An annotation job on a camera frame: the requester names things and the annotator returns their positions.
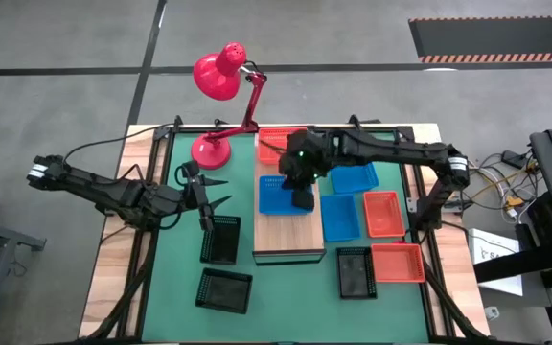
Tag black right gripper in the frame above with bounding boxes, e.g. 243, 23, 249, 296
278, 129, 330, 211

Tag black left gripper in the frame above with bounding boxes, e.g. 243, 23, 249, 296
174, 160, 234, 233

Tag blue plastic basket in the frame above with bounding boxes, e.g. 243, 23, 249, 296
330, 161, 381, 195
320, 193, 362, 243
258, 174, 316, 216

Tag red plastic basket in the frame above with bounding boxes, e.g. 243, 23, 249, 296
370, 241, 426, 285
362, 190, 407, 240
257, 126, 309, 166

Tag black plastic basket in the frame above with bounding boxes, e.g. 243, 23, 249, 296
194, 266, 254, 316
199, 214, 242, 266
335, 245, 379, 301

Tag green table mat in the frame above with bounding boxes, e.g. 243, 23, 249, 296
141, 131, 430, 344

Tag red desk lamp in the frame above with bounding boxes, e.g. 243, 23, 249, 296
190, 41, 268, 172

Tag white cardboard box with print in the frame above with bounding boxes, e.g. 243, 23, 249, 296
467, 227, 525, 297

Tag grey metal cart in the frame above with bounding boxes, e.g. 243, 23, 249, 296
0, 214, 47, 345

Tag black power adapter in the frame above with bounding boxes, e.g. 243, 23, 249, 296
501, 149, 527, 170

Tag black hazard striped floor mat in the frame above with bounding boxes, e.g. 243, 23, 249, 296
408, 15, 552, 65

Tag black equipment stand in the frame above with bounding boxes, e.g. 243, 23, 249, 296
472, 119, 552, 345

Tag wooden shelf with black frame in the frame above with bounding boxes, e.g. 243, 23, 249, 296
251, 125, 328, 266

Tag black metal table frame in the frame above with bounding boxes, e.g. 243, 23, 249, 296
83, 114, 493, 345

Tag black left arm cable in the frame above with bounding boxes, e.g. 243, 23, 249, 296
62, 122, 175, 165

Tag yellow cable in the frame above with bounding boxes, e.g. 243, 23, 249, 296
467, 162, 540, 207

